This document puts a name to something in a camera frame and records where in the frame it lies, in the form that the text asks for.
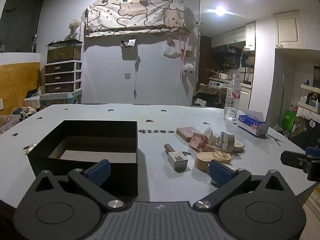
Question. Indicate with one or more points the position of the ceiling light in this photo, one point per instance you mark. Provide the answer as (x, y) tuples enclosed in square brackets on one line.
[(220, 10)]

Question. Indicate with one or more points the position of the clear water bottle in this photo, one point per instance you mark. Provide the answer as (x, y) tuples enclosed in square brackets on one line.
[(232, 97)]

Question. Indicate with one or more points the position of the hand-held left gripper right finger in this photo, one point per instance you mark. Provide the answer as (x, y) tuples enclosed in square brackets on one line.
[(220, 173)]

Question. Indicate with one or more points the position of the white kitchen cabinets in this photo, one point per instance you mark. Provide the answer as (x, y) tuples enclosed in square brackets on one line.
[(233, 37)]

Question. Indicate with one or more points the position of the grey hanging toy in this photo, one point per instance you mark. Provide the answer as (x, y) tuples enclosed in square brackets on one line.
[(137, 65)]

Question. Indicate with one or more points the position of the pink square compact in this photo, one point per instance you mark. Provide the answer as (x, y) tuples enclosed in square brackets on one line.
[(186, 133)]

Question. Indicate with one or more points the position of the white wall cabinet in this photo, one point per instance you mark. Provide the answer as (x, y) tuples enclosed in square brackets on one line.
[(288, 30)]

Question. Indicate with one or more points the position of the printed cartoon cloth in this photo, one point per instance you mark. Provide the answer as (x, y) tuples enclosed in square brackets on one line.
[(135, 15)]

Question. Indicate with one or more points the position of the green bag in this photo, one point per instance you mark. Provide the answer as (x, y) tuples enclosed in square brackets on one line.
[(289, 121)]

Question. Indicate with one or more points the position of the white washing machine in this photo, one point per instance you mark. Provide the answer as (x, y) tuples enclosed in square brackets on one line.
[(217, 83)]

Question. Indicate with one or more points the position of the square wall hook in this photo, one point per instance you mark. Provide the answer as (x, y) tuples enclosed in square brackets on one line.
[(127, 76)]

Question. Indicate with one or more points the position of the oval wooden box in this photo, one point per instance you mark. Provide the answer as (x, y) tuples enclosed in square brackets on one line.
[(203, 161)]

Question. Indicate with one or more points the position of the wooden wall panel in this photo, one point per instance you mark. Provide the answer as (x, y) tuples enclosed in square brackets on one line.
[(17, 85)]

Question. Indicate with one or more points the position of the white drawer unit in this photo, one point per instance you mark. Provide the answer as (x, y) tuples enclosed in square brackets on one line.
[(62, 77)]

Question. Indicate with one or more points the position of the white hanging bag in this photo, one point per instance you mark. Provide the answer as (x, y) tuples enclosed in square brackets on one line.
[(171, 52)]

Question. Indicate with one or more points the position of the white rice cooker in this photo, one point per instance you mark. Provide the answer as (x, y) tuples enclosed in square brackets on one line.
[(223, 76)]

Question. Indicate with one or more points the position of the glass fish tank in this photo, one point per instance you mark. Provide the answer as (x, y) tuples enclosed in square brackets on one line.
[(63, 52)]

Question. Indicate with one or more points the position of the white appliance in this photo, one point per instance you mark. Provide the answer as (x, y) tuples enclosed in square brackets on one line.
[(32, 103)]

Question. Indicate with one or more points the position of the floral tissue box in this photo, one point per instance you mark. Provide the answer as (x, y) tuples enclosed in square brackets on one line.
[(252, 125)]

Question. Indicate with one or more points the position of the round beige jar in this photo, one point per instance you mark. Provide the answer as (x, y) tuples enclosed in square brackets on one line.
[(238, 146)]

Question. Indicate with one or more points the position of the pink hanging sticks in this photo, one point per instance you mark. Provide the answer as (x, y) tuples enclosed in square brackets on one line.
[(182, 55)]

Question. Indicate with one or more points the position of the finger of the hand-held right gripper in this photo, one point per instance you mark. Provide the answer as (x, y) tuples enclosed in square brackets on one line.
[(313, 151), (293, 159)]

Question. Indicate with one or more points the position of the chair with brown cloth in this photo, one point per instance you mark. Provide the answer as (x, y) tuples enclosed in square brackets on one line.
[(211, 93)]

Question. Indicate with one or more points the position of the translucent tape strip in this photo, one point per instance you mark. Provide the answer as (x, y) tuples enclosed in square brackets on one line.
[(30, 148)]

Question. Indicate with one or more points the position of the white cup-shaped lid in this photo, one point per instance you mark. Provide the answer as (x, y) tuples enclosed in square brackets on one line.
[(208, 133)]

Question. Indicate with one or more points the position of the pink cosmetic bottle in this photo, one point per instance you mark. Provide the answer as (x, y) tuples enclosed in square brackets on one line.
[(197, 142)]

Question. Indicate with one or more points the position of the dried flower bouquet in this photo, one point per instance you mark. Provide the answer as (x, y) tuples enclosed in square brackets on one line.
[(73, 28)]

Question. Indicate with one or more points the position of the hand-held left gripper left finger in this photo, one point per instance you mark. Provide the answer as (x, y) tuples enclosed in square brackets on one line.
[(98, 172)]

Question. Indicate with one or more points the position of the clear plastic bin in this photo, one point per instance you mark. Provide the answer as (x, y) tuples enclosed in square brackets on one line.
[(8, 123)]

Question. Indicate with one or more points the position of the dark window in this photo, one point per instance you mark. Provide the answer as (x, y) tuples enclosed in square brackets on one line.
[(20, 22)]

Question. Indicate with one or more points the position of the metal hair clips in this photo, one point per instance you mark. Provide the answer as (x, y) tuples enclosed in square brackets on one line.
[(275, 139)]

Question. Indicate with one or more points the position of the white plush sheep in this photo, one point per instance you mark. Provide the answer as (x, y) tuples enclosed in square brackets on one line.
[(188, 68)]

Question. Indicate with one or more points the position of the black cardboard box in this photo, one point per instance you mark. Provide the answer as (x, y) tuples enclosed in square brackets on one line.
[(100, 130)]

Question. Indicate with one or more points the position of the pile of plush toys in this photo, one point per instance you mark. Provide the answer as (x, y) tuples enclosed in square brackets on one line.
[(23, 111)]

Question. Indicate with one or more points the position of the small wall shelf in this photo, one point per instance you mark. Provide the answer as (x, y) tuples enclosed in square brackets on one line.
[(128, 43)]

